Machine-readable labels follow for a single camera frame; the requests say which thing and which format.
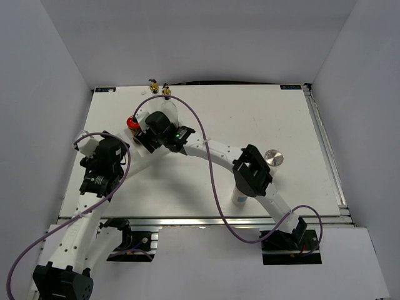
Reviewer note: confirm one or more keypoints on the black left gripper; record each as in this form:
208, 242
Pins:
89, 162

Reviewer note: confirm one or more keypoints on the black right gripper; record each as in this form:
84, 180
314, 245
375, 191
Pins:
144, 139

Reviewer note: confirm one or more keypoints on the red lid sauce jar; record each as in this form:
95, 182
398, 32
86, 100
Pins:
133, 125

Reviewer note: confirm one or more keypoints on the glass bottle with dark sauce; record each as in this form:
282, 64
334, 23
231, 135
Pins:
168, 107

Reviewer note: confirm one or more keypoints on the clear glass oil bottle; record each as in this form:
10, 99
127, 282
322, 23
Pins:
155, 104

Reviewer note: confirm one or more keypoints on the white shaker silver top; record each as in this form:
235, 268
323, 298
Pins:
237, 197

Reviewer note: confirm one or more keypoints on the steel lid white powder jar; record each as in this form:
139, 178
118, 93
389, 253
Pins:
274, 160

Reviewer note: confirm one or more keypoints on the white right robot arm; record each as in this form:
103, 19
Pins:
252, 175

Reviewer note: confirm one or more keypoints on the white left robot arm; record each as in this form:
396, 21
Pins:
67, 273

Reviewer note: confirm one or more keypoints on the white plastic organizer tray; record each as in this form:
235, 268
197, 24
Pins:
141, 158

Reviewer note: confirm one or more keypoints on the left blue table sticker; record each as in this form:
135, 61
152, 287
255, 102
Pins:
105, 89

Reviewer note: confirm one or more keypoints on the blue table sticker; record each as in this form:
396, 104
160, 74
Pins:
290, 87
105, 89

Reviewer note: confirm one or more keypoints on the right blue table sticker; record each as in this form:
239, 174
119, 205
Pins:
290, 87

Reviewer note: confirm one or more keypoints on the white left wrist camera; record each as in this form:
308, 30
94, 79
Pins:
87, 146

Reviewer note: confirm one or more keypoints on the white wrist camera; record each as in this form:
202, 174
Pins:
87, 146
140, 116

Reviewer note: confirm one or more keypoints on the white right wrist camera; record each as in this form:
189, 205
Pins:
140, 116

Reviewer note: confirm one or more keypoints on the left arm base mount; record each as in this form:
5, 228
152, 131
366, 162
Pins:
135, 246

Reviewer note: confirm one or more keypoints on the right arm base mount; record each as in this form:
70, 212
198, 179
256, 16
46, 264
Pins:
276, 251

